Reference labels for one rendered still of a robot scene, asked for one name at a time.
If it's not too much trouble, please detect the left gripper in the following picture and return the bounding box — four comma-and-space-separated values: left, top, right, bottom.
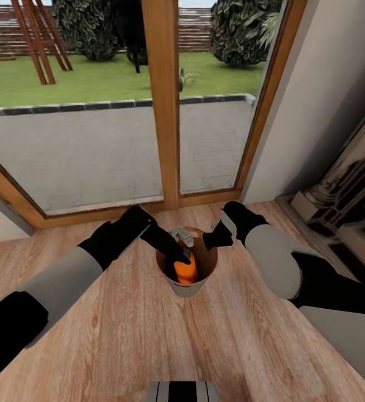
152, 230, 191, 265

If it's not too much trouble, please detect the trash can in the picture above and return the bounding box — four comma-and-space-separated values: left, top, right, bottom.
155, 227, 219, 298

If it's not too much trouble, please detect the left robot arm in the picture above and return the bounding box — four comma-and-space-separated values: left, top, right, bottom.
0, 205, 194, 373

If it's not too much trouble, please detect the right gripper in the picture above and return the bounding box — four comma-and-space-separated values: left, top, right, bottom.
203, 228, 233, 248

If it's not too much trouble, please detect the can of soda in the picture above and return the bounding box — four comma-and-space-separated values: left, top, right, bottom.
174, 268, 201, 283
171, 248, 200, 287

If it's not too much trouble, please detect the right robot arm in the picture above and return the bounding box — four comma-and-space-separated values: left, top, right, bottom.
203, 201, 365, 380

